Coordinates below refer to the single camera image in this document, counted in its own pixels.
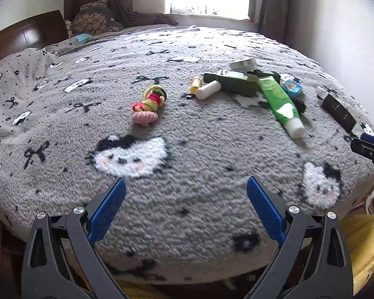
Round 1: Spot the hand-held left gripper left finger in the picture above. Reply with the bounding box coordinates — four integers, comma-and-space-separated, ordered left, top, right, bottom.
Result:
21, 177, 130, 299

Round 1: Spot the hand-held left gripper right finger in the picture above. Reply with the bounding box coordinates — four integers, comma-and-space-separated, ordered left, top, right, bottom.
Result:
243, 176, 353, 299

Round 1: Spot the black tube with white cap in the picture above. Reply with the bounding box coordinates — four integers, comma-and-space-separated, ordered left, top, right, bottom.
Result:
315, 86, 357, 133

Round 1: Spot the pink scrunchie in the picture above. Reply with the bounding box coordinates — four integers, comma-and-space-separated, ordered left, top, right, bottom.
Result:
132, 110, 159, 127

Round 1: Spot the green tube with white cap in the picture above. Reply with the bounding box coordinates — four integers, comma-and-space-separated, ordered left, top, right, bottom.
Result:
257, 76, 305, 139

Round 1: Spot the blue snack packet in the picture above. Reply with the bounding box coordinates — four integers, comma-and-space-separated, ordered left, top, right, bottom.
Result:
280, 79, 302, 97

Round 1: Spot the colourful crochet toy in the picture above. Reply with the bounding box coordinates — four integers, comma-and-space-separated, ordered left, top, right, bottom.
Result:
131, 85, 168, 113

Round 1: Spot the dark green tube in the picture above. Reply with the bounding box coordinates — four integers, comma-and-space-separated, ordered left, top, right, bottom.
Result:
246, 69, 281, 93

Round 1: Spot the dark green box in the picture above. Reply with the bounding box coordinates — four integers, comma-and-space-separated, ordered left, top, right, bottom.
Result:
203, 70, 259, 97

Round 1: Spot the white plastic bottle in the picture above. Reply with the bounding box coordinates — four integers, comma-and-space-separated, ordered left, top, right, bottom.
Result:
196, 80, 222, 100

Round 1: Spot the small yellow tube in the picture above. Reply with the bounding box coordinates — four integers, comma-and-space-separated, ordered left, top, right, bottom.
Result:
190, 77, 204, 94

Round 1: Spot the silver round tin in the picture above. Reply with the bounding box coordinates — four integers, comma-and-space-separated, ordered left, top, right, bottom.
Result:
229, 57, 257, 72

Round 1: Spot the printed grey fleece blanket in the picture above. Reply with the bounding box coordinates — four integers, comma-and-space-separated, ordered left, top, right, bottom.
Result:
0, 25, 374, 284

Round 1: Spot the brown patterned pillow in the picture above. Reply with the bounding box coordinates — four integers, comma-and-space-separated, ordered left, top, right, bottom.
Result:
71, 0, 124, 36

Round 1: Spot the dark wooden headboard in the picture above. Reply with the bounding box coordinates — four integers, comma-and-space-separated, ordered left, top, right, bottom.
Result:
0, 10, 69, 69

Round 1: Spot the dark wooden bed frame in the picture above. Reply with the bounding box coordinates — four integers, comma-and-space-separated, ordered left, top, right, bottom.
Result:
0, 213, 28, 290

